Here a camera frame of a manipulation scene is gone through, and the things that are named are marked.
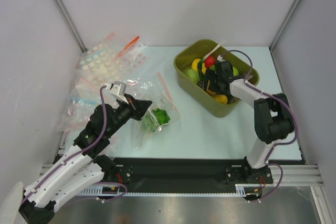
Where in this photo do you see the clear white-dotted zip bag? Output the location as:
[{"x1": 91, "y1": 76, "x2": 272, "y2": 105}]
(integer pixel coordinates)
[{"x1": 125, "y1": 72, "x2": 180, "y2": 150}]

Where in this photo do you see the yellow toy banana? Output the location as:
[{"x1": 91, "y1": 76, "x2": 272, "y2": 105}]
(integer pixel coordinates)
[{"x1": 191, "y1": 58, "x2": 201, "y2": 71}]

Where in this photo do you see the pile of clear zip bags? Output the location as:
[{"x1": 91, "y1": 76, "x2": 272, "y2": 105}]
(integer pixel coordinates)
[{"x1": 56, "y1": 32, "x2": 146, "y2": 132}]

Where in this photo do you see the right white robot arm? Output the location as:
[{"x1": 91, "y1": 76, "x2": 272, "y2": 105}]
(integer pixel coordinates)
[{"x1": 202, "y1": 61, "x2": 297, "y2": 183}]

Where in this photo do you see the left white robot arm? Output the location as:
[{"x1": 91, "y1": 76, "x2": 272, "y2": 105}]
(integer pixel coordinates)
[{"x1": 19, "y1": 94, "x2": 152, "y2": 223}]

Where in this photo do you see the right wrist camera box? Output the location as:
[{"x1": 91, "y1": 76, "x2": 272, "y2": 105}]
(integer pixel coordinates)
[{"x1": 216, "y1": 55, "x2": 225, "y2": 62}]

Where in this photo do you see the white slotted cable duct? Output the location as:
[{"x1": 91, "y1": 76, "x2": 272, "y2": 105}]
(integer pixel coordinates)
[{"x1": 78, "y1": 185, "x2": 125, "y2": 197}]

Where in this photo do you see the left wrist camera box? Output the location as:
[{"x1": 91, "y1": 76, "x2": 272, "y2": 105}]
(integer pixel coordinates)
[{"x1": 106, "y1": 81, "x2": 127, "y2": 102}]

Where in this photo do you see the green toy lettuce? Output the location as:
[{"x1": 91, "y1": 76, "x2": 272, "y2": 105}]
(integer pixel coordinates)
[{"x1": 140, "y1": 108, "x2": 171, "y2": 133}]

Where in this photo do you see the green toy apple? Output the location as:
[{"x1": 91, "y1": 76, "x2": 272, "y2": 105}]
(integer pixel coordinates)
[{"x1": 233, "y1": 67, "x2": 239, "y2": 76}]

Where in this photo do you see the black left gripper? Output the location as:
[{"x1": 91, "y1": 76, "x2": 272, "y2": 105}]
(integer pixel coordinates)
[{"x1": 106, "y1": 93, "x2": 152, "y2": 137}]

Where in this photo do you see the olive green plastic bin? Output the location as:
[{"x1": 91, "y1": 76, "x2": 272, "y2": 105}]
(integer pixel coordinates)
[{"x1": 173, "y1": 39, "x2": 260, "y2": 118}]

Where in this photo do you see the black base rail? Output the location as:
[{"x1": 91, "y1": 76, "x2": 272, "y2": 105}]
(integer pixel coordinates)
[{"x1": 113, "y1": 157, "x2": 273, "y2": 194}]

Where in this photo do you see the light green toy cabbage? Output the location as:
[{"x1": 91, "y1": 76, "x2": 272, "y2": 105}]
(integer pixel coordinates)
[{"x1": 183, "y1": 68, "x2": 199, "y2": 84}]

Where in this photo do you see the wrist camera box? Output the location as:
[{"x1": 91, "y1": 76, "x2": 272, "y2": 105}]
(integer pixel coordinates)
[
  {"x1": 216, "y1": 55, "x2": 225, "y2": 62},
  {"x1": 106, "y1": 81, "x2": 127, "y2": 102}
]

